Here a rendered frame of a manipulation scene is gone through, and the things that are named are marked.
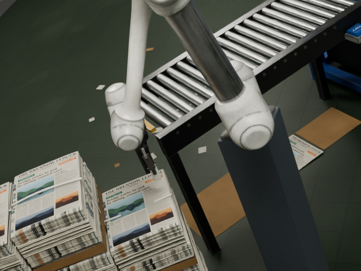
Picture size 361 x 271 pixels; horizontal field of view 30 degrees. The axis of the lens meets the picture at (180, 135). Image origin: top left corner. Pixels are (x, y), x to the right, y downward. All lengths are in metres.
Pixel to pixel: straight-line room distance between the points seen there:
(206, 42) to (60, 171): 0.89
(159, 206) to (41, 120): 2.80
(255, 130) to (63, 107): 3.29
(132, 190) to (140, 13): 0.86
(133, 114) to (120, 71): 3.24
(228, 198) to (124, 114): 1.70
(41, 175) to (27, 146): 2.40
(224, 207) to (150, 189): 1.09
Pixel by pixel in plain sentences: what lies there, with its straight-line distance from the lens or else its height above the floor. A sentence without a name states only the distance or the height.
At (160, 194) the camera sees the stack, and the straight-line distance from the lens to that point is 2.72.
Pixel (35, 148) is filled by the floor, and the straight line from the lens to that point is 5.06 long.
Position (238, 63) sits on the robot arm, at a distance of 2.44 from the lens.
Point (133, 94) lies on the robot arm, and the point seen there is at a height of 1.41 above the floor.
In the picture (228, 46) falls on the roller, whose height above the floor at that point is 0.79.
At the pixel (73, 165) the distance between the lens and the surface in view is 2.68.
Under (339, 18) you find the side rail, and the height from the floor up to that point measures 0.80.
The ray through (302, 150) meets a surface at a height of 0.01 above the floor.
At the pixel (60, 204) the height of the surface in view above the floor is 1.06.
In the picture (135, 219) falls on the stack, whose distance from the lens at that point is 2.66.
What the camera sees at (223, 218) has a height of 0.00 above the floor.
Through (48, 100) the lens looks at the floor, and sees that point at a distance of 5.56.
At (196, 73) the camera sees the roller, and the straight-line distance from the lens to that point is 3.42.
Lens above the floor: 2.50
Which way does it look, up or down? 34 degrees down
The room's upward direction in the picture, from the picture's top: 23 degrees counter-clockwise
